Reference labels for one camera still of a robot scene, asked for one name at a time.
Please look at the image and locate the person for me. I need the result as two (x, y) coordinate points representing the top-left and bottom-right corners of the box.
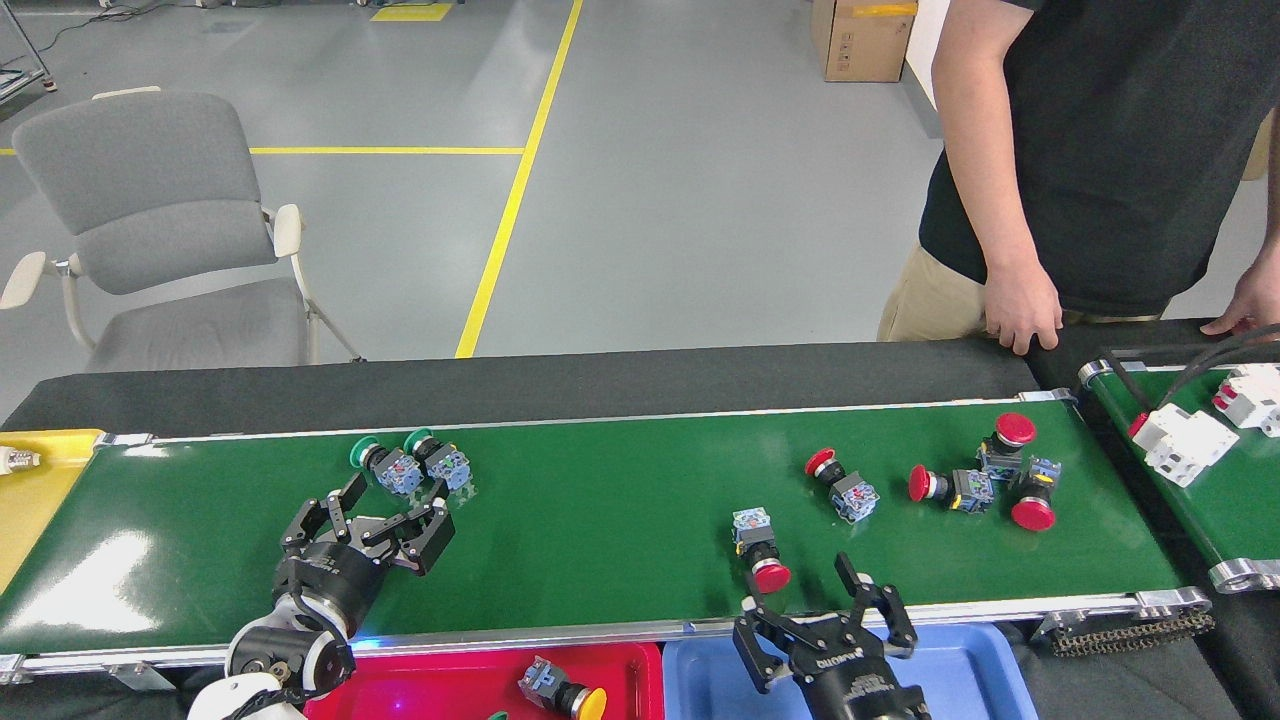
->
(878, 0), (1280, 346)

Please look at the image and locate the black guide frame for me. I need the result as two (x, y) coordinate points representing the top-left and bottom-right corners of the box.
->
(1105, 325), (1280, 411)

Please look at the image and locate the blue plastic tray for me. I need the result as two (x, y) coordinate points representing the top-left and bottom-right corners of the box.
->
(662, 622), (1041, 720)

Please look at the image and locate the yellow push button switch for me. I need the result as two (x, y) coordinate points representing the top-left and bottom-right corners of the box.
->
(518, 655), (608, 720)

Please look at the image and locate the green feeder conveyor belt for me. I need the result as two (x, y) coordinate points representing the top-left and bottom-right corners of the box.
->
(1078, 355), (1280, 594)

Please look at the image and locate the cardboard box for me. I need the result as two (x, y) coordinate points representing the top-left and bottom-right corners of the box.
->
(810, 0), (919, 83)

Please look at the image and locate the person's right hand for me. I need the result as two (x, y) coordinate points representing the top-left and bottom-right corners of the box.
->
(983, 262), (1064, 356)

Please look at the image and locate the metal rack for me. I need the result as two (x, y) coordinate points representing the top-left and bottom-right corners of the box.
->
(0, 0), (56, 101)

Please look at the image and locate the grey office chair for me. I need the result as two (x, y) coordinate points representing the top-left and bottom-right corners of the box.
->
(0, 86), (366, 373)

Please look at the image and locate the red push button switch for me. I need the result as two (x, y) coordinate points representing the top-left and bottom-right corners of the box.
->
(732, 508), (793, 595)
(805, 447), (881, 524)
(1008, 457), (1063, 532)
(908, 464), (996, 515)

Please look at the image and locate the red plastic tray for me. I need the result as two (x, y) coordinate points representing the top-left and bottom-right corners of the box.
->
(300, 642), (666, 720)

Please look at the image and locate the red mushroom button switch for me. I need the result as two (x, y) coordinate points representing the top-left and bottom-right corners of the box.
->
(977, 412), (1038, 481)

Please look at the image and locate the person's left hand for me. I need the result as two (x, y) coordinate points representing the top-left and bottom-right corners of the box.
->
(1200, 262), (1280, 338)

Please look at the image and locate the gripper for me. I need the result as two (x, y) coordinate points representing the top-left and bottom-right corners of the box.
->
(272, 472), (457, 641)
(733, 552), (931, 720)

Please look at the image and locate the yellow plastic tray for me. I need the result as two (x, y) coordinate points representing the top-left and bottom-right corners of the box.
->
(0, 428), (106, 596)

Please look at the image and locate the green main conveyor belt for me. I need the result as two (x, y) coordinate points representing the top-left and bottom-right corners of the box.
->
(0, 388), (1213, 681)

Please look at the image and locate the tan plant pot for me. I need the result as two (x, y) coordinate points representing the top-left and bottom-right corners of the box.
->
(1240, 105), (1273, 183)

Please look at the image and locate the black drive chain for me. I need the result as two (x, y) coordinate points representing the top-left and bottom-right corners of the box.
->
(1050, 610), (1216, 658)

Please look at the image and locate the white circuit breaker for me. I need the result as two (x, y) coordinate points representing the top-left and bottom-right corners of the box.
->
(1212, 363), (1280, 438)
(1128, 403), (1241, 489)

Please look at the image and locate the green push button switch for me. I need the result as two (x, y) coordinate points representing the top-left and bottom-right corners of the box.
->
(403, 428), (473, 493)
(350, 436), (424, 498)

